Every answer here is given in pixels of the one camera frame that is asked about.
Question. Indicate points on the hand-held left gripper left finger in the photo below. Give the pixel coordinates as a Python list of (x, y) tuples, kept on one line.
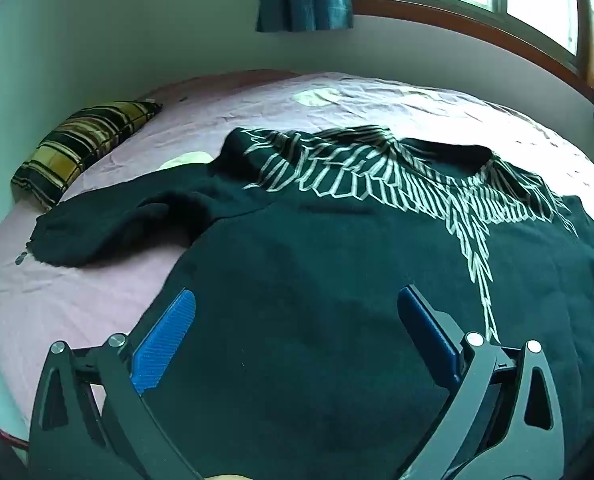
[(166, 339)]

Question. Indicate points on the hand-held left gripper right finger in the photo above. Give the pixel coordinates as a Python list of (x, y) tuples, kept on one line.
[(427, 330)]

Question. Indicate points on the black sweater with white print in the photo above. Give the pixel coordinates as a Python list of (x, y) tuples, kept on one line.
[(327, 260)]

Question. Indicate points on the bed with pink sheet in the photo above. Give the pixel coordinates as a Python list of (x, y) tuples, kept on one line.
[(77, 300)]

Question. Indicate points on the yellow black plaid pillow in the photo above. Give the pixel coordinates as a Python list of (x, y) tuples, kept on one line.
[(77, 145)]

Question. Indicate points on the wooden framed window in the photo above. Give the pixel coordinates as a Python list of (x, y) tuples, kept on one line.
[(477, 15)]

